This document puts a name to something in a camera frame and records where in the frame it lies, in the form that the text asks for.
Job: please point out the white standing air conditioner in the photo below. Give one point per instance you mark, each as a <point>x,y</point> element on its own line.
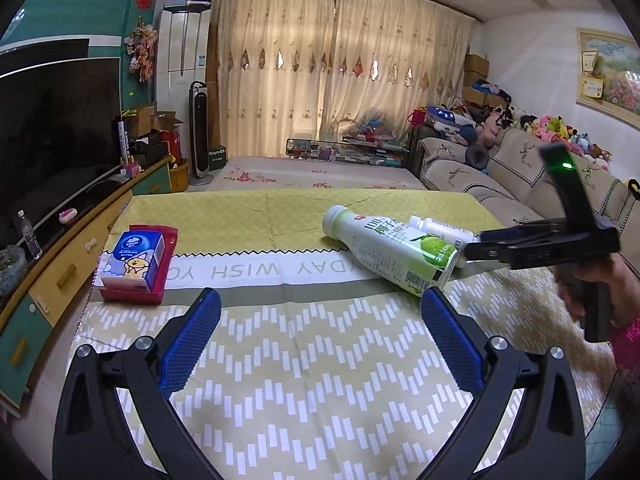
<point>181,59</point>

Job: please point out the beige sectional sofa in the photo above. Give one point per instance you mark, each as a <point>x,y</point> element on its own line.
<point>515,188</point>

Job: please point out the yellow patterned tablecloth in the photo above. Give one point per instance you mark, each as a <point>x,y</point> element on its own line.
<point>317,369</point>

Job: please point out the black tower fan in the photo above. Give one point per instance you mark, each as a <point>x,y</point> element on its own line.
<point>199,136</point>

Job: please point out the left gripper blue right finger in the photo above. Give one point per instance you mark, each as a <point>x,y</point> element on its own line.
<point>547,438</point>

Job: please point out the clear water bottle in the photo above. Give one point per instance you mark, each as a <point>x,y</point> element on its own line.
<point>29,236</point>

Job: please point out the cream embroidered curtain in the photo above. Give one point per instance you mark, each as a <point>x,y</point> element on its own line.
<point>316,69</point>

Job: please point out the cardboard boxes stack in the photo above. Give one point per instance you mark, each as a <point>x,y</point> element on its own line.
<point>475,80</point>

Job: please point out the framed floral painting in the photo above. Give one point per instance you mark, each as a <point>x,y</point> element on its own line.
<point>608,74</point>

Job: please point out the pile of plush toys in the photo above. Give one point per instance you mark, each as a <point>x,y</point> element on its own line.
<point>503,116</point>

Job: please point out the green yellow tv cabinet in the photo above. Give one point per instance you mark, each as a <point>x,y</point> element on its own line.
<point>30,314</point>

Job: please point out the coconut water bottle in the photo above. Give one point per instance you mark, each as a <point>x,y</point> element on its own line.
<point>407,257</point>

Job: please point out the small white bottle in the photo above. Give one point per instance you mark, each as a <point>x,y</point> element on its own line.
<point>452,235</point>

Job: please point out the floral mattress pad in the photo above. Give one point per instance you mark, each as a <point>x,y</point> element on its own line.
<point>258,173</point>

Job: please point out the glass coffee table with clutter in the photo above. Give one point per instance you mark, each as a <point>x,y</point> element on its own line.
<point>351,151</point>

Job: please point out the black neck pillow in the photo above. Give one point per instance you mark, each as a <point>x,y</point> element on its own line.
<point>477,157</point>

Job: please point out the black television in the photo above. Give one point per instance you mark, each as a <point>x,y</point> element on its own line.
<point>59,106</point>

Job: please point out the person's right hand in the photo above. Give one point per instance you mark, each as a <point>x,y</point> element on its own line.
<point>623,285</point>

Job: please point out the red tissue tray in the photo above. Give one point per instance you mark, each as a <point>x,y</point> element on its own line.
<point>155,296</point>

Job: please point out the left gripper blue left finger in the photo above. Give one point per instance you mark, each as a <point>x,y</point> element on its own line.
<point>92,439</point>

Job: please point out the blue tissue pack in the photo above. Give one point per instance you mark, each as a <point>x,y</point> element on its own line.
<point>134,261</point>

